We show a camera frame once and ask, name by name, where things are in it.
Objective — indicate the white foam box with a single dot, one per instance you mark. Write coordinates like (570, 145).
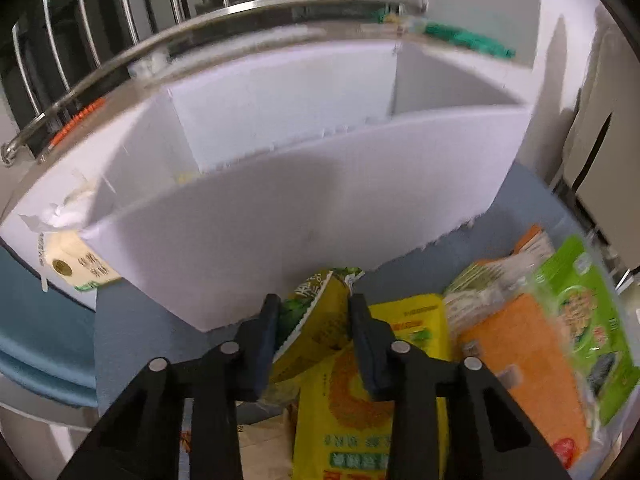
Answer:
(325, 200)

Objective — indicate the white cabinet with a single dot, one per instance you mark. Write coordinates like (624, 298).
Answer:
(590, 125)

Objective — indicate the white green sill packet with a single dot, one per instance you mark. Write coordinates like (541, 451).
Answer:
(395, 19)

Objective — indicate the yellow green snack packet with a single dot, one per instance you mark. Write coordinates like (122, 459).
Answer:
(320, 320)

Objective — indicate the bright green snack packet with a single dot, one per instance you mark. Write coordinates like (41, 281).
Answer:
(585, 310)

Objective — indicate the white green snack packet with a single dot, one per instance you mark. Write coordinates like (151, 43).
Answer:
(475, 290)

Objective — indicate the blue curtain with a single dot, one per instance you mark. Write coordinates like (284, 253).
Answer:
(45, 355)

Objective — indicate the orange white snack packet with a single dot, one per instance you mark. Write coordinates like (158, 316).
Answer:
(535, 247)

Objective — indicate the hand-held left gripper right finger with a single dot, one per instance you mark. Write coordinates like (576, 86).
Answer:
(367, 350)

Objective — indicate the brown paper packet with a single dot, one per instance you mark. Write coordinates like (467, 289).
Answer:
(265, 450)

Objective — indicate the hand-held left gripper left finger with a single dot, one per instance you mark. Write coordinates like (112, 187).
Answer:
(270, 340)

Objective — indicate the grey blue table cloth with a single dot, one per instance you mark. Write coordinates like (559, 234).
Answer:
(140, 340)

